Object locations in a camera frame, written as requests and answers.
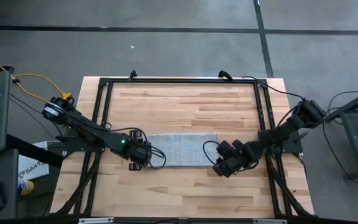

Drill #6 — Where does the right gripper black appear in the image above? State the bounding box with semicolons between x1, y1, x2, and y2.
212;140;247;179

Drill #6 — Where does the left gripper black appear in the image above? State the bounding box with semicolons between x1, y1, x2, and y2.
126;130;154;172

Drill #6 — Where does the grey waffle microfiber towel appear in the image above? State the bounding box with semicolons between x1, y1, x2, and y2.
145;133;220;169

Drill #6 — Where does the white cardboard box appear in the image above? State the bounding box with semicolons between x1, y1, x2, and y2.
17;141;50;182

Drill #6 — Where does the black bar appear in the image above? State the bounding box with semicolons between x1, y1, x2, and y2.
6;133;65;169

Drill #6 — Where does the person's yellow white shoe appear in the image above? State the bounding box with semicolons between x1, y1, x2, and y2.
17;179;35;197

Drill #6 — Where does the dark grey desk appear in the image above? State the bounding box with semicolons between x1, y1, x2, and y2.
0;148;20;221

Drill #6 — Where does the black metal stand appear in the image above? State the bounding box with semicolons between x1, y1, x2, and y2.
322;86;358;182

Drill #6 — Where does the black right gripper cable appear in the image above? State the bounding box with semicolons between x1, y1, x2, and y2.
202;140;221;166

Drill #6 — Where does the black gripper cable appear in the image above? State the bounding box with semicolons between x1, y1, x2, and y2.
149;144;168;170
202;140;221;166

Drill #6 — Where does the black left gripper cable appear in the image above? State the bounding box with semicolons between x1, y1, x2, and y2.
149;144;168;170

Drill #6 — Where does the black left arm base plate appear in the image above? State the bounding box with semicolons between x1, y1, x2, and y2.
55;125;106;154

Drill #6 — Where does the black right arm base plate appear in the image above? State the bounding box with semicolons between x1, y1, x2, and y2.
257;128;305;156

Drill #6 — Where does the silver aluminium bracket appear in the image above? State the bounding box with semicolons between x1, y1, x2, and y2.
252;218;288;224
78;217;115;224

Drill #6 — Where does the black aluminium rig frame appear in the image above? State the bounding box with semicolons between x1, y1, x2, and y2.
50;75;315;224

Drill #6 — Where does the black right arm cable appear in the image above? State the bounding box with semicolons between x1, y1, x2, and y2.
240;75;307;102

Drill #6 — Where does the thin black floor cable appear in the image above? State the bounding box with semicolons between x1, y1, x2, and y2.
8;92;59;139

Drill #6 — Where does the long black floor cable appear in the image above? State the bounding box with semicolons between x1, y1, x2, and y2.
321;89;358;184

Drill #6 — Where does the yellow extension cable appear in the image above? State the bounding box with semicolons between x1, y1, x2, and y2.
0;52;74;103

